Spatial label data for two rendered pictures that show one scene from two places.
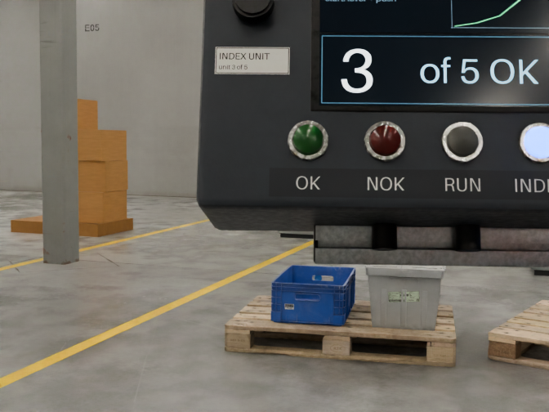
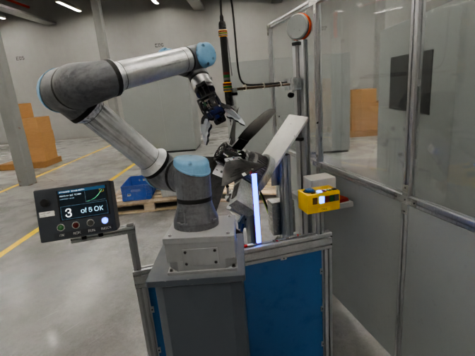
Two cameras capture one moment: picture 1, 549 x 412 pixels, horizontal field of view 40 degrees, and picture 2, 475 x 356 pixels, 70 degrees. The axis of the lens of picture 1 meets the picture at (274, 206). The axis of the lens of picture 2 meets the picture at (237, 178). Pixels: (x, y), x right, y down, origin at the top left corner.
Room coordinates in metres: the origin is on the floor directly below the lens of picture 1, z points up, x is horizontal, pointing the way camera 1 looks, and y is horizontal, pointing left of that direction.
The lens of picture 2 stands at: (-0.77, -0.34, 1.55)
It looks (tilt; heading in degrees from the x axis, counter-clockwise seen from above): 15 degrees down; 344
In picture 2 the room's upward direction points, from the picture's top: 5 degrees counter-clockwise
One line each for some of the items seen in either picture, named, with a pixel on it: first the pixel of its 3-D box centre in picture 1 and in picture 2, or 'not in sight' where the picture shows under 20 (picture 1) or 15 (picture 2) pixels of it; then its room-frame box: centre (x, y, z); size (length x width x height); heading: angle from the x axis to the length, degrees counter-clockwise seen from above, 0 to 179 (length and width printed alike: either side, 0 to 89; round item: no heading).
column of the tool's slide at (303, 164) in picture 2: not in sight; (304, 177); (1.29, -1.40, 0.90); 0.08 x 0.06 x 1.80; 33
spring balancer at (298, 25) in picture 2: not in sight; (299, 27); (1.29, -1.40, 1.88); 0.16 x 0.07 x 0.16; 33
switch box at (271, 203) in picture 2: not in sight; (280, 215); (1.11, -1.13, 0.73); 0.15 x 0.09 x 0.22; 88
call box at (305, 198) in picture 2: not in sight; (318, 200); (0.53, -1.08, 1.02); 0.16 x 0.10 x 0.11; 88
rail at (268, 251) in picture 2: not in sight; (238, 257); (0.54, -0.68, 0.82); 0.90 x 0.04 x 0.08; 88
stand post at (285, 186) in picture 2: not in sight; (288, 243); (1.02, -1.13, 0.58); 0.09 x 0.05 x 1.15; 178
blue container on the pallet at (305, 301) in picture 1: (315, 293); (140, 187); (4.20, -0.24, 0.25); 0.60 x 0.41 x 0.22; 168
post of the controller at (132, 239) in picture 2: not in sight; (133, 247); (0.56, -0.25, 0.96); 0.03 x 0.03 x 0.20; 88
